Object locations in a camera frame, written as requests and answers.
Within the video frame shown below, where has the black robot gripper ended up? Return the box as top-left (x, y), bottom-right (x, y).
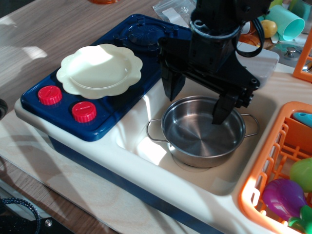
top-left (158, 20), bottom-right (260, 125)

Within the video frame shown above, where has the stainless steel pan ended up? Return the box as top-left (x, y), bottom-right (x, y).
top-left (150, 96), bottom-right (260, 168)

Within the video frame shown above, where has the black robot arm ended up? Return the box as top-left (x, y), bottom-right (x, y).
top-left (158, 0), bottom-right (271, 124)

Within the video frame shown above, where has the cream toy sink unit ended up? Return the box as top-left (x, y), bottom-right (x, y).
top-left (15, 50), bottom-right (312, 234)

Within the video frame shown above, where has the blue toy stove top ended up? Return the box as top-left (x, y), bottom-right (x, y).
top-left (20, 14), bottom-right (191, 141)

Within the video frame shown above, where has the right red stove knob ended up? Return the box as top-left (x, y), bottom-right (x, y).
top-left (71, 101), bottom-right (97, 123)

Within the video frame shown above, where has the red stove knob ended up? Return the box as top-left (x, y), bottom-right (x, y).
top-left (71, 101), bottom-right (97, 123)
top-left (38, 85), bottom-right (62, 105)

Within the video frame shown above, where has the left red stove knob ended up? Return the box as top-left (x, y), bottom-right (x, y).
top-left (38, 85), bottom-right (62, 105)

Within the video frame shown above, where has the clear plastic bag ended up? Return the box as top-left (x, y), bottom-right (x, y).
top-left (152, 0), bottom-right (197, 28)

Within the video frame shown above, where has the yellow toy potato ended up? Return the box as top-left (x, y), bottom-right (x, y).
top-left (261, 19), bottom-right (278, 39)

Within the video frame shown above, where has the metal pot lid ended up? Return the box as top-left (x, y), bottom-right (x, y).
top-left (271, 44), bottom-right (303, 67)

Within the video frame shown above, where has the orange plastic crate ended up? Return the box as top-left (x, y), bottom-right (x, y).
top-left (293, 30), bottom-right (312, 83)

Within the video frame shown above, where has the orange plastic dish rack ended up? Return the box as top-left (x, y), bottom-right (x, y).
top-left (238, 101), bottom-right (312, 234)

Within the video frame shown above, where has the cream scalloped plastic plate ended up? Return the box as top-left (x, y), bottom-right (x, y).
top-left (56, 44), bottom-right (143, 99)

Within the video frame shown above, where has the teal utensil in rack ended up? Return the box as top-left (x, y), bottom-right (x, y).
top-left (292, 112), bottom-right (312, 128)

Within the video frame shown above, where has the teal plastic cup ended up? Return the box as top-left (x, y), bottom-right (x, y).
top-left (265, 5), bottom-right (305, 41)

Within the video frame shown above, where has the green toy vegetable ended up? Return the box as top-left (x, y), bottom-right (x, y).
top-left (290, 158), bottom-right (312, 193)

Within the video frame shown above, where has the purple toy eggplant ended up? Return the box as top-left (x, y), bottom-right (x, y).
top-left (262, 178), bottom-right (307, 221)

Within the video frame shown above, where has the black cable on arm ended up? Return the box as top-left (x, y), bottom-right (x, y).
top-left (234, 18), bottom-right (266, 58)

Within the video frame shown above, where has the black braided cable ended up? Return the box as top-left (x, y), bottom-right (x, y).
top-left (0, 197), bottom-right (41, 234)

